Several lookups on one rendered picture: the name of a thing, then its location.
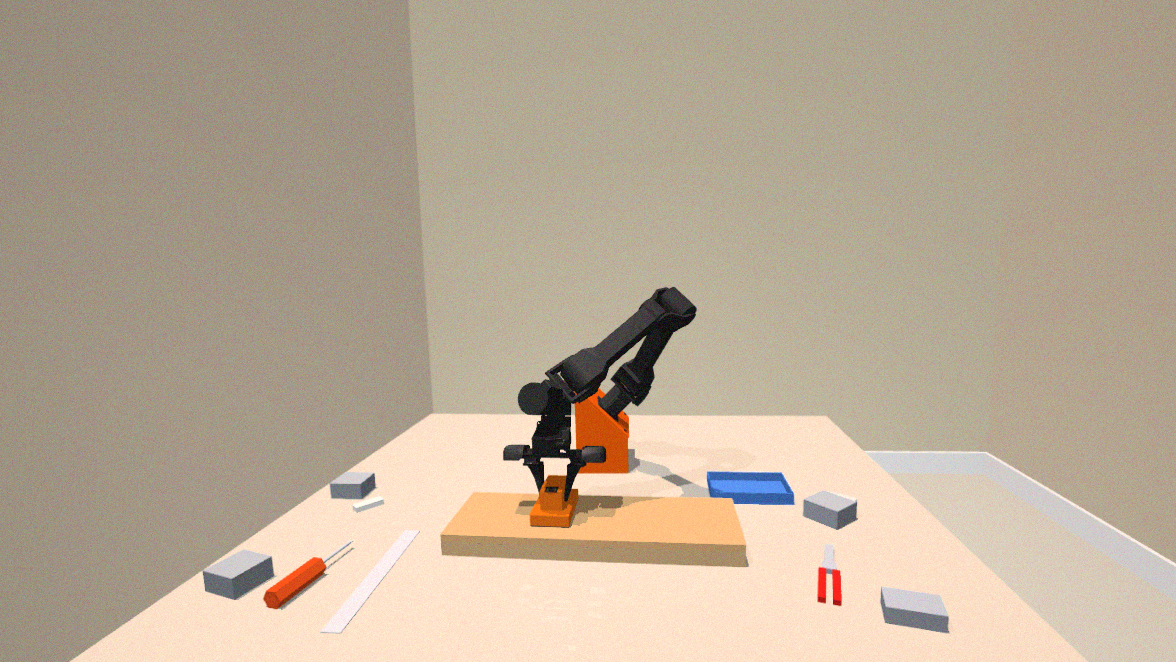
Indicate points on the orange-handled awl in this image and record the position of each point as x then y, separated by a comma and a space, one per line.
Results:
290, 585

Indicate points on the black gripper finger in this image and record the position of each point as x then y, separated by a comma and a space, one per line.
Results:
572, 471
537, 470

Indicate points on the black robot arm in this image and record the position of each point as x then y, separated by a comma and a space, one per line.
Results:
658, 317

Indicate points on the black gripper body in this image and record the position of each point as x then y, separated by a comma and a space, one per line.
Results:
588, 454

